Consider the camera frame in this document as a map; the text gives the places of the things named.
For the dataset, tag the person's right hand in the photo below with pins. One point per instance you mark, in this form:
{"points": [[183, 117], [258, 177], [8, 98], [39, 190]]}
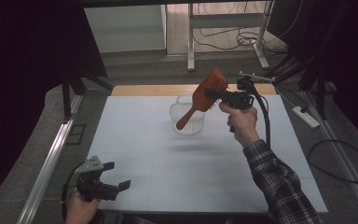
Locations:
{"points": [[244, 123]]}

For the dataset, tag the white plastic basket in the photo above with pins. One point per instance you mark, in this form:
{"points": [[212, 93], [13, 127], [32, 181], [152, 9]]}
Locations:
{"points": [[195, 127]]}

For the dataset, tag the wooden board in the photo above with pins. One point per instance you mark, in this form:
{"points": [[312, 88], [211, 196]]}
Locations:
{"points": [[155, 90]]}

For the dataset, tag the wooden paddle hairbrush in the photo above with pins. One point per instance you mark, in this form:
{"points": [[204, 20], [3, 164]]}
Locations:
{"points": [[200, 99]]}

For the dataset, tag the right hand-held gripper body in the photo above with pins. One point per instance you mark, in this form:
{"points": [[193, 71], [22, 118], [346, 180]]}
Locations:
{"points": [[240, 99]]}

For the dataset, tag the white power strip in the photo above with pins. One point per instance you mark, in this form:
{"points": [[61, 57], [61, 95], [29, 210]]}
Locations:
{"points": [[306, 117]]}

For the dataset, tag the person's left hand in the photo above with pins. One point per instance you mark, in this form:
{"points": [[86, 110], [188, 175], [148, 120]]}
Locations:
{"points": [[79, 210]]}

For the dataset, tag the dark curtain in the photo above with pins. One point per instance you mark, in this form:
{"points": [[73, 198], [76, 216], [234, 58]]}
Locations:
{"points": [[28, 46], [348, 46]]}

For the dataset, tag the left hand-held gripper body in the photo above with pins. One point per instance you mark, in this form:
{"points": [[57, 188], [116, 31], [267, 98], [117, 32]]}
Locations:
{"points": [[90, 186]]}

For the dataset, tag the aluminium rail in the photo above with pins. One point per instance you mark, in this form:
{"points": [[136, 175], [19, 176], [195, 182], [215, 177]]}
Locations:
{"points": [[343, 152], [45, 174]]}

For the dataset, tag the black tripod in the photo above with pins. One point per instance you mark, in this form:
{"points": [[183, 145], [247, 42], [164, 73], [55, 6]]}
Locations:
{"points": [[66, 96], [321, 93]]}

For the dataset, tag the white metal stand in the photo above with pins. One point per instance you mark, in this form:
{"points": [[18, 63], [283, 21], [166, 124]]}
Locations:
{"points": [[191, 40]]}

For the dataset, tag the person's plaid shirt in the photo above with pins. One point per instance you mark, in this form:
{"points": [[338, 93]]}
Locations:
{"points": [[143, 220]]}

